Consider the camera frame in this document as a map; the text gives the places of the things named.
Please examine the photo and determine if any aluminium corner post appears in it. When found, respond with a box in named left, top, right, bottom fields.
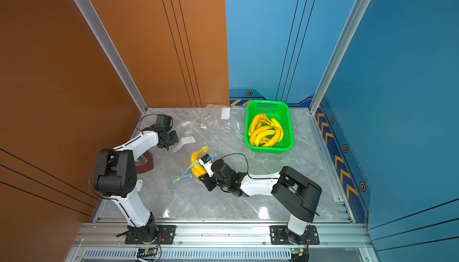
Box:
left=309, top=0, right=371, bottom=114
left=74, top=0, right=148, bottom=114

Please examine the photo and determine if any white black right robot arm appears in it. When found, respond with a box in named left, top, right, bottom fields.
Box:
left=198, top=159, right=322, bottom=246

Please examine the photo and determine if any white earbuds case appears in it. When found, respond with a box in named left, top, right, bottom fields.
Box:
left=135, top=179, right=143, bottom=192

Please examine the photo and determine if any clear zip bag with bananas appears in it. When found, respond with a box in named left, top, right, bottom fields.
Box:
left=198, top=105, right=246, bottom=136

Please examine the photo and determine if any green plastic perforated basket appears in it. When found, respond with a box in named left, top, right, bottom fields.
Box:
left=245, top=100, right=294, bottom=154

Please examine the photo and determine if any green circuit board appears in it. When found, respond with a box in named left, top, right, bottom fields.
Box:
left=290, top=248, right=310, bottom=262
left=136, top=248, right=158, bottom=260

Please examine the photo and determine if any green circuit board right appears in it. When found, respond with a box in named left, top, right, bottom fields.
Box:
left=290, top=248, right=310, bottom=262

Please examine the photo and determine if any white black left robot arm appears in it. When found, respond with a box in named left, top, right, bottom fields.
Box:
left=90, top=114, right=179, bottom=244

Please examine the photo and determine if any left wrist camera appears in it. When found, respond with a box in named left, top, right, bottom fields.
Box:
left=155, top=114, right=173, bottom=131

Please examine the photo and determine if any green circuit board left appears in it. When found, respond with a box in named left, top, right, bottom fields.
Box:
left=136, top=248, right=158, bottom=260

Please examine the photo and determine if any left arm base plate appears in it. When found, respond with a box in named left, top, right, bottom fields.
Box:
left=124, top=225, right=176, bottom=245

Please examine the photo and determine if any aluminium corner post right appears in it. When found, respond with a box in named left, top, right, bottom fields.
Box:
left=309, top=0, right=371, bottom=114

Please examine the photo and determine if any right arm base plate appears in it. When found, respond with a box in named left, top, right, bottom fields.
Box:
left=270, top=224, right=320, bottom=245

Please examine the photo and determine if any aluminium front rail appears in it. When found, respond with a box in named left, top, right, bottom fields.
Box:
left=66, top=220, right=378, bottom=262

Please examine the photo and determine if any yellow plastic banana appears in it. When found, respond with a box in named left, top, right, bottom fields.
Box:
left=248, top=114, right=274, bottom=146

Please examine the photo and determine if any aluminium corner post left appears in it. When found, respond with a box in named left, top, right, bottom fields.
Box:
left=74, top=0, right=148, bottom=114

